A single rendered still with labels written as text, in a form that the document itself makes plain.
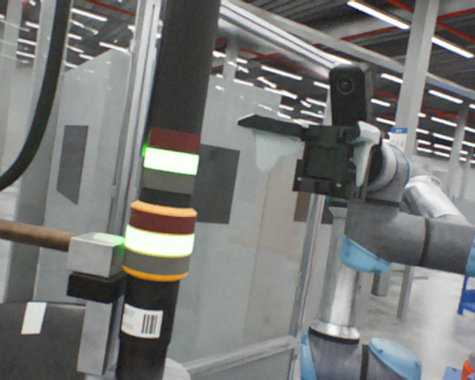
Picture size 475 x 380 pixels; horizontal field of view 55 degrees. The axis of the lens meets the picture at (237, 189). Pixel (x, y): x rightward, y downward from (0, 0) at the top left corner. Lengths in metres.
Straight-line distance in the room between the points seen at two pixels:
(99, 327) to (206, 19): 0.21
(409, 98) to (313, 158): 6.75
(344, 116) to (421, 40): 6.90
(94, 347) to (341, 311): 0.80
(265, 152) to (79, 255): 0.27
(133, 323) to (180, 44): 0.18
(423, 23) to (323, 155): 7.05
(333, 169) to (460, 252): 0.26
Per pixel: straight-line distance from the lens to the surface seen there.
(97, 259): 0.31
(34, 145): 0.34
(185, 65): 0.29
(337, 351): 1.07
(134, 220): 0.29
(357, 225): 0.69
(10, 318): 0.51
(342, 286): 1.06
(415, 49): 7.47
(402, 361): 1.08
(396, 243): 0.69
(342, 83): 0.56
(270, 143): 0.51
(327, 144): 0.52
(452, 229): 0.72
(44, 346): 0.49
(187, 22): 0.30
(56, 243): 0.33
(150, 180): 0.29
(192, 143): 0.29
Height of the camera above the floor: 1.61
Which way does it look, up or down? 3 degrees down
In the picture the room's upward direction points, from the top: 9 degrees clockwise
